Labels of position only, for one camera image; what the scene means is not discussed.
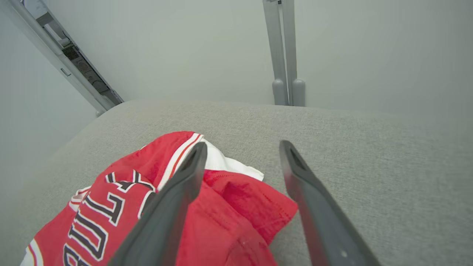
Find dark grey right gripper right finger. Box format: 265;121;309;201
279;140;382;266

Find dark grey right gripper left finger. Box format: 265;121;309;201
108;141;208;266

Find grey metal floor frame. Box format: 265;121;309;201
0;0;124;117

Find grey partition post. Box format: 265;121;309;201
263;0;289;106
282;0;306;107

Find red Bulls shorts white stripes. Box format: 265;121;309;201
20;131;298;266

